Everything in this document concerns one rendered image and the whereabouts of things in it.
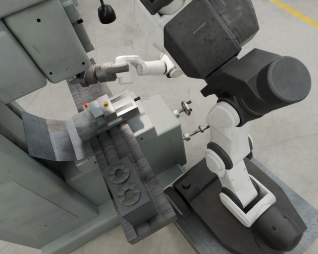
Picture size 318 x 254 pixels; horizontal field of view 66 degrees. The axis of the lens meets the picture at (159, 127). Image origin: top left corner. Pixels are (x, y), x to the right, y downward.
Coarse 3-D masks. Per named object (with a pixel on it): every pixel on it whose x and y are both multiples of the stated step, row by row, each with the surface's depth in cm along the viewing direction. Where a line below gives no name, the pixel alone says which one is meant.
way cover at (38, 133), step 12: (24, 120) 129; (36, 120) 137; (48, 120) 145; (60, 120) 150; (72, 120) 152; (36, 132) 130; (48, 132) 138; (60, 132) 143; (72, 132) 146; (36, 144) 124; (48, 144) 131; (60, 144) 136; (72, 144) 141; (84, 144) 141; (36, 156) 118; (48, 156) 124; (60, 156) 130; (72, 156) 134; (84, 156) 136
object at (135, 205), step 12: (108, 168) 101; (120, 168) 99; (132, 168) 99; (108, 180) 98; (120, 180) 96; (132, 180) 96; (120, 192) 93; (132, 192) 94; (144, 192) 93; (120, 204) 92; (132, 204) 90; (144, 204) 91; (132, 216) 94; (144, 216) 100
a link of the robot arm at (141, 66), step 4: (120, 56) 108; (124, 56) 108; (128, 56) 109; (132, 56) 110; (136, 56) 111; (116, 60) 110; (120, 60) 108; (124, 60) 108; (132, 60) 111; (136, 60) 112; (140, 60) 112; (132, 64) 117; (136, 64) 116; (140, 64) 112; (144, 64) 114; (136, 68) 118; (140, 68) 115; (144, 68) 114; (140, 72) 115; (144, 72) 114
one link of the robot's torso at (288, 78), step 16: (256, 48) 67; (240, 64) 64; (256, 64) 62; (272, 64) 56; (288, 64) 56; (208, 80) 74; (224, 80) 66; (240, 80) 60; (256, 80) 59; (272, 80) 55; (288, 80) 55; (304, 80) 56; (240, 96) 64; (256, 96) 59; (272, 96) 56; (288, 96) 55; (304, 96) 56; (256, 112) 67
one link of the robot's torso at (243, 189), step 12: (252, 144) 105; (216, 156) 99; (216, 168) 104; (240, 168) 114; (228, 180) 116; (240, 180) 117; (252, 180) 124; (228, 192) 122; (240, 192) 119; (252, 192) 122; (240, 204) 120
